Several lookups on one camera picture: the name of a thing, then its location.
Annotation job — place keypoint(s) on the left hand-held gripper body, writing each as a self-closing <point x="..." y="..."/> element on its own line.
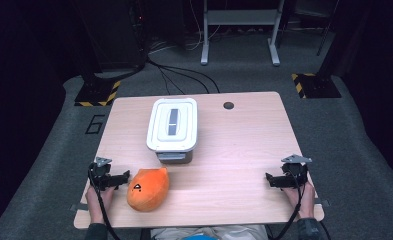
<point x="100" y="171"/>

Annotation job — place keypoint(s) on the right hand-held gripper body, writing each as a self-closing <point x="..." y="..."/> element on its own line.
<point x="295" y="175"/>

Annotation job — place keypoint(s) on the orange plush toy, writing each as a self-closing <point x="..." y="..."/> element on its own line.
<point x="149" y="193"/>

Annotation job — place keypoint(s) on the clear brown storage container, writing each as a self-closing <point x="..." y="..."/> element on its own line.
<point x="174" y="157"/>

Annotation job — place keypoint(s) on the white container lid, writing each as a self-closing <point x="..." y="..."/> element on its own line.
<point x="172" y="125"/>

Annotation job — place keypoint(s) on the person's right hand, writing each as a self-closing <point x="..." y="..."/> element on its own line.
<point x="307" y="200"/>

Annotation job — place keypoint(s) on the person's left hand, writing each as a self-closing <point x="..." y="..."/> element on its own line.
<point x="93" y="206"/>

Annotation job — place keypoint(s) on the black striped stand base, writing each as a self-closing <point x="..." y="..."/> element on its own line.
<point x="317" y="86"/>
<point x="97" y="95"/>

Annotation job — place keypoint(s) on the black table grommet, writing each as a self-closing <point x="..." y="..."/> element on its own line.
<point x="228" y="105"/>

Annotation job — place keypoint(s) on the person's blue shirt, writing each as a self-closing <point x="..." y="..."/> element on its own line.
<point x="200" y="237"/>

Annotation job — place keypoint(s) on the grey table edge bracket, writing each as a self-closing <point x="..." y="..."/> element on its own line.
<point x="322" y="202"/>
<point x="79" y="207"/>

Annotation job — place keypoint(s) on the white metal desk frame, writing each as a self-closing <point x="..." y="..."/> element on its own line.
<point x="240" y="16"/>

